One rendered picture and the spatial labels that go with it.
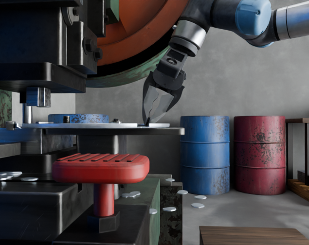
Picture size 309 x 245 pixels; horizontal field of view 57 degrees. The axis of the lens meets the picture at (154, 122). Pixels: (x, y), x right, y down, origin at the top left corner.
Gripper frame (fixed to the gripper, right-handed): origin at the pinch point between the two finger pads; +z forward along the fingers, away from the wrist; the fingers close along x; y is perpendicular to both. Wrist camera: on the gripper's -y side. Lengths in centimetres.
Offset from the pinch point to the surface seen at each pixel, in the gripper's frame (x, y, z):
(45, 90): 20.3, -10.8, 3.1
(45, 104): 19.1, -10.4, 5.5
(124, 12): 23.8, 26.5, -28.4
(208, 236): -37, 46, 32
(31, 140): 15.9, -17.1, 11.5
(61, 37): 18.9, -16.9, -7.0
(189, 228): -52, 150, 63
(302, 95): -148, 313, -111
